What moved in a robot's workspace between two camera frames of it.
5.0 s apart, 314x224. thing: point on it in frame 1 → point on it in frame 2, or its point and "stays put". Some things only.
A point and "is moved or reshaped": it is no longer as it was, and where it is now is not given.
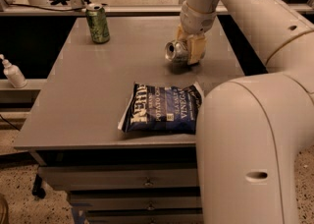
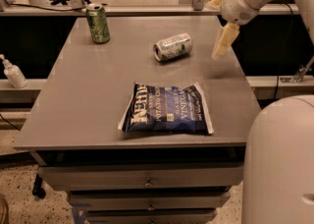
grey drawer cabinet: [71, 123] stays put
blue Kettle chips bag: [159, 109] stays put
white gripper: [195, 22] → [237, 6]
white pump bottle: [14, 74] stays put
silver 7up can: [177, 51] is moved or reshaped
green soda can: [98, 21] stays put
